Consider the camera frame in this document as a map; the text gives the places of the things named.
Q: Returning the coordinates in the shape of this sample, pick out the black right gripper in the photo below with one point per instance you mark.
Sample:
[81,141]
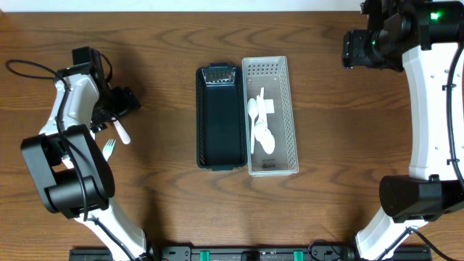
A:
[358,52]

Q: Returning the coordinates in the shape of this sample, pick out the black plastic basket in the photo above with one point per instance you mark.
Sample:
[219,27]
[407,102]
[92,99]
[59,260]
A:
[221,142]

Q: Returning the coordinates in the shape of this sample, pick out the white label sticker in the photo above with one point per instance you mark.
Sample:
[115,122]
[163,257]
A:
[269,106]

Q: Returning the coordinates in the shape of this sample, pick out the clear plastic basket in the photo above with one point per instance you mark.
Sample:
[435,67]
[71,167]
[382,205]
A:
[272,73]

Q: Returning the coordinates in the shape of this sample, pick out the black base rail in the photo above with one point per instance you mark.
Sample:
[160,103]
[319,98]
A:
[318,250]

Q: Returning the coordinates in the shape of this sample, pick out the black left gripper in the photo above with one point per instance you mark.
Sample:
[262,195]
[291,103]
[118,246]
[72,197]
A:
[118,105]

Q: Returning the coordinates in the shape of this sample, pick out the white plastic fork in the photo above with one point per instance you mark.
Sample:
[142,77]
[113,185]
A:
[108,149]

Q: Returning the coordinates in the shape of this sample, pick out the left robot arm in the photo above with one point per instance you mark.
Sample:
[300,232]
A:
[71,174]

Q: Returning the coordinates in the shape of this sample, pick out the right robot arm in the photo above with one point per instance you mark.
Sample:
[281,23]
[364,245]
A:
[424,40]

